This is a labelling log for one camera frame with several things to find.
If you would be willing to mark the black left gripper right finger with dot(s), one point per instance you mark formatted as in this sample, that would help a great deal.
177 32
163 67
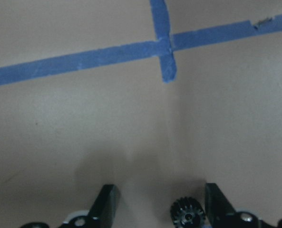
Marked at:
218 209

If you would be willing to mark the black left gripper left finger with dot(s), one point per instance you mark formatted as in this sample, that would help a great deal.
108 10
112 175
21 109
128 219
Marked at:
103 211

